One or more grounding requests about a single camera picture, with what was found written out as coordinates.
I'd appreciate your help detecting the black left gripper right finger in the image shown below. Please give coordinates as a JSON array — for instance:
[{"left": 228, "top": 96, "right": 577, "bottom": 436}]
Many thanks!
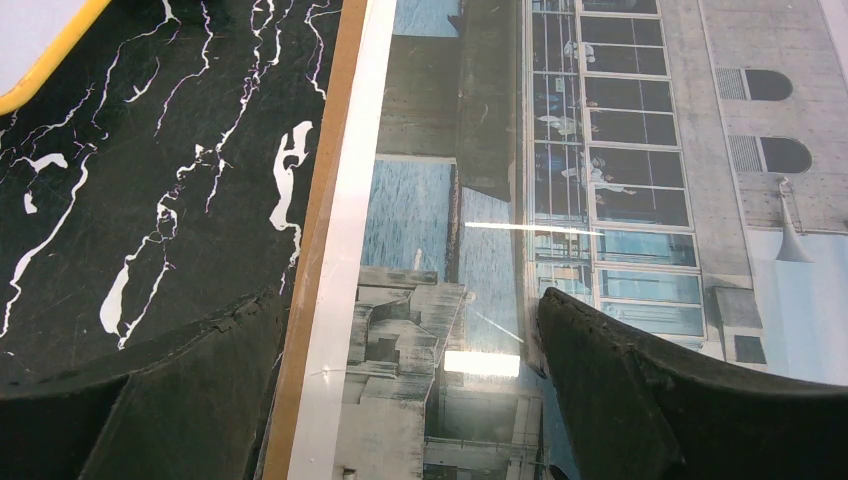
[{"left": 537, "top": 288, "right": 847, "bottom": 479}]

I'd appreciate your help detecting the brown backing board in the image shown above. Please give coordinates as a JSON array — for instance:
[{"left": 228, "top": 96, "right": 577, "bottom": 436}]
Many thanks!
[{"left": 260, "top": 1, "right": 372, "bottom": 479}]

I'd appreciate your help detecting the building photo print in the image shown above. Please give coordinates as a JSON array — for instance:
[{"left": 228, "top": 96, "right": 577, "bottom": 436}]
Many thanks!
[{"left": 286, "top": 0, "right": 848, "bottom": 480}]

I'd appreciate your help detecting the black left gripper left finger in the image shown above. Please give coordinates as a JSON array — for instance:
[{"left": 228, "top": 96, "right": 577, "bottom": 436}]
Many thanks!
[{"left": 1, "top": 289, "right": 287, "bottom": 479}]

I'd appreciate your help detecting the yellow-rimmed whiteboard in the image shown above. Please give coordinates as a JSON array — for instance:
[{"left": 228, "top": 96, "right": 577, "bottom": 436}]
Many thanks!
[{"left": 1, "top": 0, "right": 109, "bottom": 115}]

